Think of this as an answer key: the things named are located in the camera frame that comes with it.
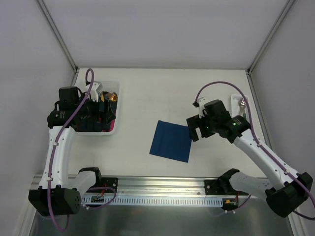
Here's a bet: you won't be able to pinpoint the blue paper napkin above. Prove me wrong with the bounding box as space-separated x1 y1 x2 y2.
149 120 191 163

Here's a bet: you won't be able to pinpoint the spoon with green handle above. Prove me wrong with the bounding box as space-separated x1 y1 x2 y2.
239 98 247 119

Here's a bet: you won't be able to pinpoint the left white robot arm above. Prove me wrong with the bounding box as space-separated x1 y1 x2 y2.
28 83 118 217

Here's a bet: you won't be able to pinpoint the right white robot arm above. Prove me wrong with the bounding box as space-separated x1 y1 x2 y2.
187 98 313 218

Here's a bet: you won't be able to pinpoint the rolled dark napkin bundles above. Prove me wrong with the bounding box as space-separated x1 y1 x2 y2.
73 101 117 133

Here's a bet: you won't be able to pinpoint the gold utensils in bin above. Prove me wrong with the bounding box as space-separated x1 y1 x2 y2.
99 91 118 102

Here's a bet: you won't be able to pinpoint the white plastic bin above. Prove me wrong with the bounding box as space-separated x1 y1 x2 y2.
75 81 120 136

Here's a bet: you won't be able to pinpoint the white perforated utensil tray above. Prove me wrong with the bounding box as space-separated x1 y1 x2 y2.
231 94 249 121

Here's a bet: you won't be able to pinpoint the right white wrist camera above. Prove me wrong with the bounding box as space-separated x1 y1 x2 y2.
193 97 210 118

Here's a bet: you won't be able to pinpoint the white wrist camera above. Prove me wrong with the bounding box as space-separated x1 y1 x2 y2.
193 97 210 118
88 82 102 102

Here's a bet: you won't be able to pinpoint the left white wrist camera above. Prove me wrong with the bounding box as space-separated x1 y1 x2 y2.
88 82 102 102

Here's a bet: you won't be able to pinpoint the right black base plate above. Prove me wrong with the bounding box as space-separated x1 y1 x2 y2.
204 178 248 196

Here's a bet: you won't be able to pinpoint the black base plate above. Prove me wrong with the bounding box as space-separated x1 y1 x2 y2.
204 178 248 196
87 177 119 194

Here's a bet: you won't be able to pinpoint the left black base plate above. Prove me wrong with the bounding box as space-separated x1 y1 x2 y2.
87 177 119 194

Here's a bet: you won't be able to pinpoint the aluminium mounting rail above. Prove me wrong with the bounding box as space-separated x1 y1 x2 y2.
31 174 249 197

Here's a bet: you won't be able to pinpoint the white slotted cable duct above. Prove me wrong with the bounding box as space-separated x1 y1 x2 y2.
81 195 223 207

